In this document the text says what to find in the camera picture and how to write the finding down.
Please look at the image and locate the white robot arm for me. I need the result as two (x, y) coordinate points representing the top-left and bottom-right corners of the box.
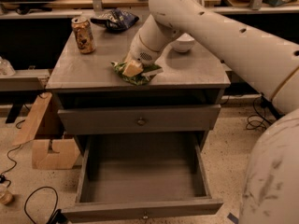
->
(128, 0), (299, 224)

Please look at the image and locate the green jalapeno chip bag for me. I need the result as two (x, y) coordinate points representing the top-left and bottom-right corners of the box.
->
(111, 62), (164, 86)

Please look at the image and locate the grey drawer cabinet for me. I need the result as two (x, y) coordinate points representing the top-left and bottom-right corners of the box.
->
(47, 24), (230, 148)

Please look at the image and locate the white ceramic bowl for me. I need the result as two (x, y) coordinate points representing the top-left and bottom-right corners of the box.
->
(170, 34), (195, 53)

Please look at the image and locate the orange soda can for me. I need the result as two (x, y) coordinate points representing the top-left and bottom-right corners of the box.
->
(71, 16), (95, 54)

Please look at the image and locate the blue tape marker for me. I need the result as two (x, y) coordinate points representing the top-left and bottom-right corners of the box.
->
(227, 213), (239, 224)

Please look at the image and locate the blue chip bag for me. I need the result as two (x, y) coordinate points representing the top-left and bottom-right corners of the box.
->
(90, 8), (139, 32)

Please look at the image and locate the open grey middle drawer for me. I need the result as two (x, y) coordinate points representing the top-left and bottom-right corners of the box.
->
(63, 132), (223, 223)

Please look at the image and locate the clear plastic cup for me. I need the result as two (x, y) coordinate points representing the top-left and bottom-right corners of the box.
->
(0, 184), (13, 204)

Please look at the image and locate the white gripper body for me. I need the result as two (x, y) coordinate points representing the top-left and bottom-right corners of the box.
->
(126, 35), (159, 65)

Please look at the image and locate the clear plastic container left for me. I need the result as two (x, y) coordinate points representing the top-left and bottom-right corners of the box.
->
(0, 57), (16, 77)

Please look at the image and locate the grey top drawer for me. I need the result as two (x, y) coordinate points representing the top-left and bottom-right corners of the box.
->
(58, 105), (221, 135)

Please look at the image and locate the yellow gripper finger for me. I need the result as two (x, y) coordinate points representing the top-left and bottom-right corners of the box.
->
(122, 61), (143, 77)

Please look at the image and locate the black floor cable left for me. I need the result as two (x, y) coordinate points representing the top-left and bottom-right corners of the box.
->
(0, 119), (68, 224)

